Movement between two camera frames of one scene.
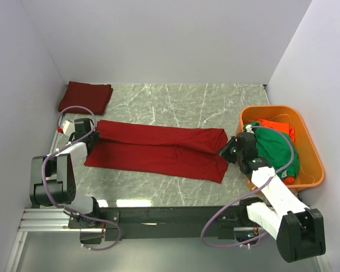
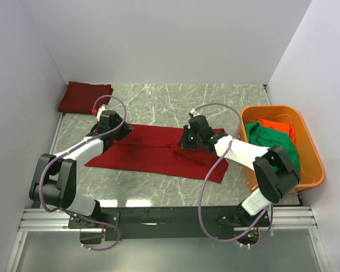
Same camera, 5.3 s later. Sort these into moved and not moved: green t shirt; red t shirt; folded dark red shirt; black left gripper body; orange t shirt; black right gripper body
Moved: black right gripper body; black left gripper body
Not moved: orange t shirt; folded dark red shirt; red t shirt; green t shirt
